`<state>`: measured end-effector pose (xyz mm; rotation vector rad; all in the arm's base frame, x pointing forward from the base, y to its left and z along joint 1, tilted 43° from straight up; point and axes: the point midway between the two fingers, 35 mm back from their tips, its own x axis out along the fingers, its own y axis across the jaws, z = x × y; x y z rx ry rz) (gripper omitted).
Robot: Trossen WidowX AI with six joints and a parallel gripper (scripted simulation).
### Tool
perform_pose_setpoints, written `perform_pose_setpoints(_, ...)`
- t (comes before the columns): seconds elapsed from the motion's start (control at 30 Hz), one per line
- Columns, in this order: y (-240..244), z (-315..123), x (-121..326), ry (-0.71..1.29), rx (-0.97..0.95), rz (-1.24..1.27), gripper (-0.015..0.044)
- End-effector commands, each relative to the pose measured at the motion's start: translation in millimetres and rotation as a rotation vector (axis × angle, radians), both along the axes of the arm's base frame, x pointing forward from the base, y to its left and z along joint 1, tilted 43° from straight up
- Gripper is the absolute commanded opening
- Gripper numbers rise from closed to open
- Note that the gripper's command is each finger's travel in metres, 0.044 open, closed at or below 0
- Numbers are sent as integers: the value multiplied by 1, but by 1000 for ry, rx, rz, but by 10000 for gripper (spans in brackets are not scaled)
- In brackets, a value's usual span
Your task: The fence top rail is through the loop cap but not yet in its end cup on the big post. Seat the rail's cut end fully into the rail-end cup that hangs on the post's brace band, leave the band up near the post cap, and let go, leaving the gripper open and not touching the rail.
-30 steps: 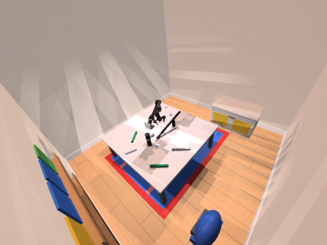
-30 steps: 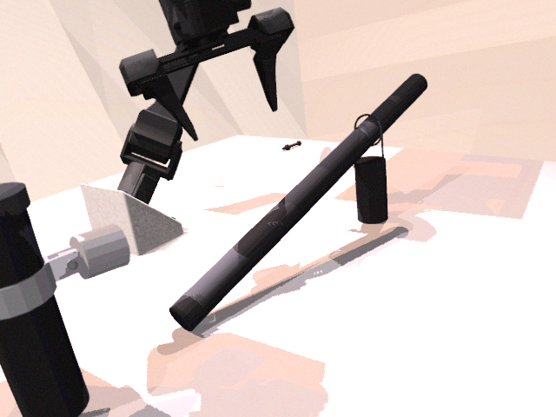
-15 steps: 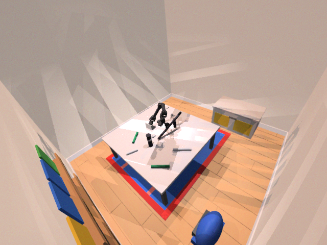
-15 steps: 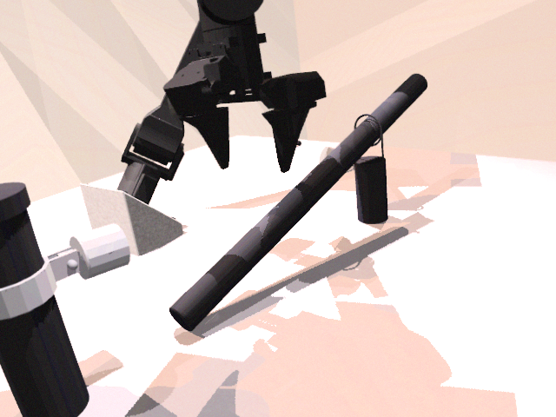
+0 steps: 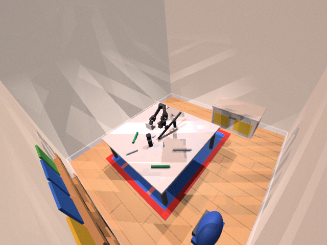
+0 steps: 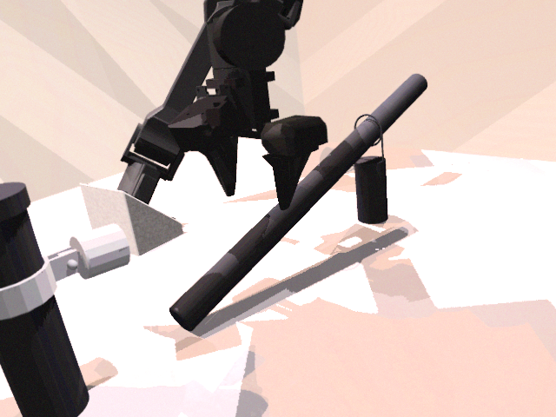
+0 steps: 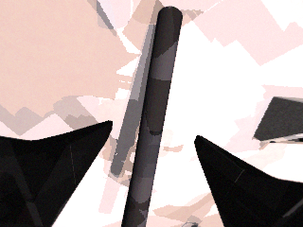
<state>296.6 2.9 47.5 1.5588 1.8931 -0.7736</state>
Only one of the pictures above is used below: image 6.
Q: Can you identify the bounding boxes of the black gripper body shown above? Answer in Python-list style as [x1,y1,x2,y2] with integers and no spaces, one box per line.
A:
[205,67,328,156]

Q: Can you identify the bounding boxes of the dark grey metal pipe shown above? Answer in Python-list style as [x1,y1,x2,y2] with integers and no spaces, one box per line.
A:
[169,74,427,331]

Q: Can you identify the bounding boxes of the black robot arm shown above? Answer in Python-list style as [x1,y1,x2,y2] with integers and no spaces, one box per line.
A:
[116,0,303,205]

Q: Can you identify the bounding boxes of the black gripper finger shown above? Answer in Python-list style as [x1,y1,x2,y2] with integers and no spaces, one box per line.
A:
[262,146,319,210]
[199,136,238,197]

